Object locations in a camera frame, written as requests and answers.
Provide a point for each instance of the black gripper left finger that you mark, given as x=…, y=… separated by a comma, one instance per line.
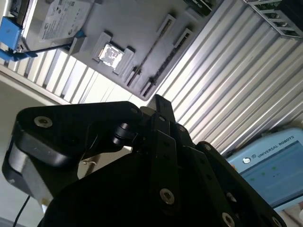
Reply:
x=71, y=132

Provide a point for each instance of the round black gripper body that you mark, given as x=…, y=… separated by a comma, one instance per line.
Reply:
x=106, y=201

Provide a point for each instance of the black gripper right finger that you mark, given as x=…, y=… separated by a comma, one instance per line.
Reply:
x=213, y=179

